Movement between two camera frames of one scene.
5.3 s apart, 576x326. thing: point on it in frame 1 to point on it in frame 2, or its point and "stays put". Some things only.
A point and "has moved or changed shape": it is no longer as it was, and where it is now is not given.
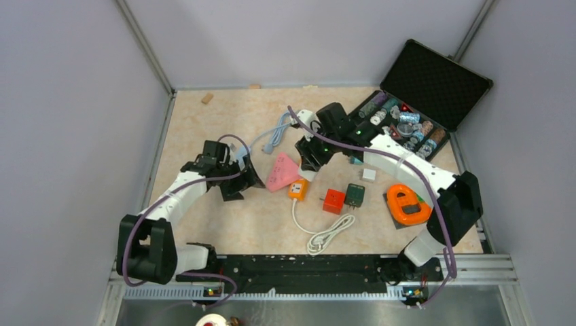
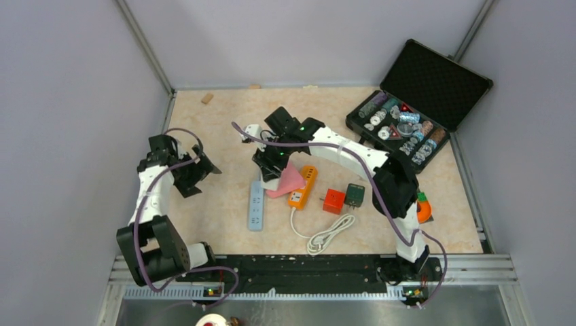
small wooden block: x=206 y=99 stays put
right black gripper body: x=316 y=150 to x=276 y=156
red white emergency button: x=214 y=319 stays put
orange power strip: x=298 y=189 has moved or changed shape
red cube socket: x=334 y=201 stays put
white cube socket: x=306 y=174 to x=272 y=185
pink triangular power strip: x=283 y=172 has moved or changed shape
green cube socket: x=354 y=195 stays put
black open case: x=422 y=98 stays put
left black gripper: x=249 y=177 to x=187 y=187
